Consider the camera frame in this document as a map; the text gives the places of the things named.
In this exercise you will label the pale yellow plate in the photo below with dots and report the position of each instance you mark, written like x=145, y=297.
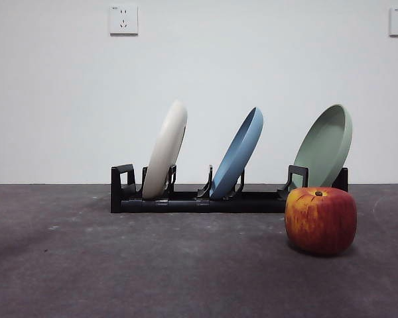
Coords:
x=166, y=145

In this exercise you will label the red yellow apple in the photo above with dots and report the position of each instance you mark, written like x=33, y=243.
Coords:
x=320, y=222

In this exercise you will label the blue plate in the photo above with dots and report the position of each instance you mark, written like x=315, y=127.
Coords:
x=235, y=159

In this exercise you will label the black plate rack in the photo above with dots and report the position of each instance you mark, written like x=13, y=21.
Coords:
x=172, y=207

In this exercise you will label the green plate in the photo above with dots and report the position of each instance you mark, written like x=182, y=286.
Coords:
x=321, y=145

